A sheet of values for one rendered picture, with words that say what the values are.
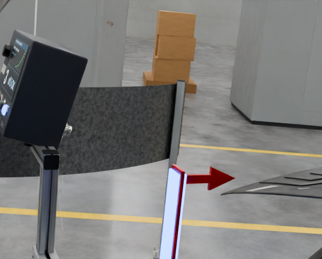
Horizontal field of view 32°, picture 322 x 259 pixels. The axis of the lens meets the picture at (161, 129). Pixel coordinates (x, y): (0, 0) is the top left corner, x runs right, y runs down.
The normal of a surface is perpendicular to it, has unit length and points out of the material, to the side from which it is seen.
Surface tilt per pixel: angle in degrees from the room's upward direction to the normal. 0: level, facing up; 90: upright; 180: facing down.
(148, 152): 90
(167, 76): 90
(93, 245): 0
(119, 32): 90
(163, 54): 90
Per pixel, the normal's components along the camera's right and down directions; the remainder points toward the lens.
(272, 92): 0.07, 0.22
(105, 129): 0.60, 0.23
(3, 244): 0.10, -0.97
